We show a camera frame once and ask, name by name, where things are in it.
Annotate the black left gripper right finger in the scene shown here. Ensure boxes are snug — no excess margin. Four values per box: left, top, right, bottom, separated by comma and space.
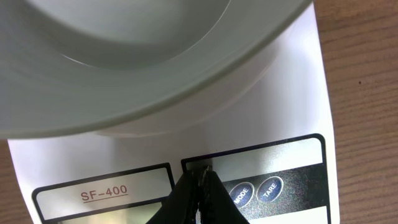
197, 166, 249, 224

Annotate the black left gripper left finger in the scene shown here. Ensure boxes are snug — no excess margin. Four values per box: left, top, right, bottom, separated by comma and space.
147, 172, 200, 224

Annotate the white digital kitchen scale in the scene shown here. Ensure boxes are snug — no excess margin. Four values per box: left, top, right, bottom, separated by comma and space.
8, 4, 340, 223

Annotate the grey plastic bowl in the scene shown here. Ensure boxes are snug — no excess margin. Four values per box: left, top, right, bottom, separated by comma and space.
1, 0, 311, 139

